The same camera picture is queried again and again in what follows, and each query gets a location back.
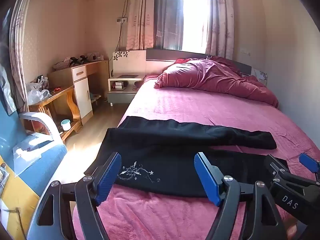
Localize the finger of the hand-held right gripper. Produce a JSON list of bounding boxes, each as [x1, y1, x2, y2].
[[299, 152, 320, 182], [265, 154, 292, 180]]

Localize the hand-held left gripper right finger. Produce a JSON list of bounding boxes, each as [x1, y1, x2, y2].
[[194, 152, 287, 240]]

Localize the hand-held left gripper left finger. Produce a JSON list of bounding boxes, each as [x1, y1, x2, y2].
[[26, 152, 122, 240]]

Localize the black pants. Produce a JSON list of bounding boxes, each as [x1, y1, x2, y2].
[[84, 116, 288, 198]]

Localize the bed with pink sheet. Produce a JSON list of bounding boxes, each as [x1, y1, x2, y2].
[[72, 60, 320, 240]]

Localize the white nightstand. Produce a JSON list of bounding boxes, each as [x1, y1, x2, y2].
[[107, 74, 146, 105]]

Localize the wooden desk with white cabinet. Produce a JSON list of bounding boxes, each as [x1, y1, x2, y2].
[[47, 60, 110, 125]]

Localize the white chair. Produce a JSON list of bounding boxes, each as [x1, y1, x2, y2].
[[19, 112, 62, 144]]

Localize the wooden side table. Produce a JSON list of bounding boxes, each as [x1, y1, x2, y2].
[[29, 85, 83, 142]]

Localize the clear plastic sheet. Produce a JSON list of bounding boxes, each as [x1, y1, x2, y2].
[[12, 140, 54, 178]]

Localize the white floral headboard panel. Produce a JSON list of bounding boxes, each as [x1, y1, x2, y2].
[[251, 69, 268, 82], [112, 50, 147, 74]]

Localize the dark red duvet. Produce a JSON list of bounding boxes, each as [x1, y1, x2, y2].
[[154, 56, 279, 108]]

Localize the clear plastic bag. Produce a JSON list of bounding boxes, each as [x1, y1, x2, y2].
[[27, 89, 50, 105]]

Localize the black objects on desk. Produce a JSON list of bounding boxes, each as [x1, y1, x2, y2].
[[70, 55, 90, 64]]

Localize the grey headboard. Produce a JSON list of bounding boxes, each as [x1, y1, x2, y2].
[[146, 48, 252, 77]]

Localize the grey plastic sheet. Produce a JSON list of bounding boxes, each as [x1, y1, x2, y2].
[[0, 62, 18, 115]]

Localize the pink patterned window curtain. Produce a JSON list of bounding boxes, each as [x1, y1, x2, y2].
[[125, 0, 156, 51], [202, 0, 235, 58]]

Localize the pink patterned side curtain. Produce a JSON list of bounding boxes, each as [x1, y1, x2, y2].
[[9, 0, 33, 110]]

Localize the window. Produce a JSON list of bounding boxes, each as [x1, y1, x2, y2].
[[181, 0, 208, 54]]

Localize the dark window curtain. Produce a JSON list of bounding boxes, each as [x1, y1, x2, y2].
[[154, 0, 185, 51]]

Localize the black cable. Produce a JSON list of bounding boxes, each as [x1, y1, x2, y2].
[[115, 0, 128, 53]]

